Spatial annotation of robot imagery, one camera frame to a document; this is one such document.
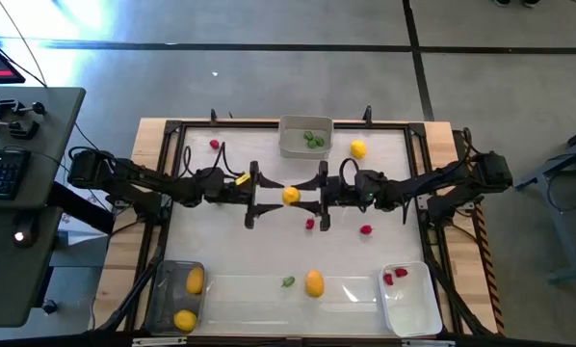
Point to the black screw clamp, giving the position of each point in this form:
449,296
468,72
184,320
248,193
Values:
8,106
20,129

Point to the yellow lemon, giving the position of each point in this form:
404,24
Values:
185,321
358,149
291,195

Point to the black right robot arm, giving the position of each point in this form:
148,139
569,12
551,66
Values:
442,178

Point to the yellow-black hazard tape strip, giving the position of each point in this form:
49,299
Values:
485,255

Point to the red strawberry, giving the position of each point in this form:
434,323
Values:
214,144

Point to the white paper sheets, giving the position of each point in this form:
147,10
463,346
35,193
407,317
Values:
81,233

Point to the yellow tape label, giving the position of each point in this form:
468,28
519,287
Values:
243,179

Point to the grey metal stand frame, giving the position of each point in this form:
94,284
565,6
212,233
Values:
565,231

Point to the dark grey desk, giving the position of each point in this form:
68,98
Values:
8,270

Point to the white rectangular plastic tub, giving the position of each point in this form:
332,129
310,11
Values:
413,308

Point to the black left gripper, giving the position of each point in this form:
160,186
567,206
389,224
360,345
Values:
237,193

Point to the transparent grey plastic bin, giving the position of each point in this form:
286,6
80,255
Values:
167,299

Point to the black desk leg bar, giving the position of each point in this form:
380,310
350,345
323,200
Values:
81,207

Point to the black metal table frame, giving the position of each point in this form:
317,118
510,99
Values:
220,124

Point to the black frame post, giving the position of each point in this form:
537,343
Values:
367,114
213,116

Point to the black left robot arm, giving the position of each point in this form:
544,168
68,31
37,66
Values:
134,173

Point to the black round knob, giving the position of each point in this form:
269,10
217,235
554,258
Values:
49,306

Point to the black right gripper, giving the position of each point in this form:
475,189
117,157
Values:
350,190

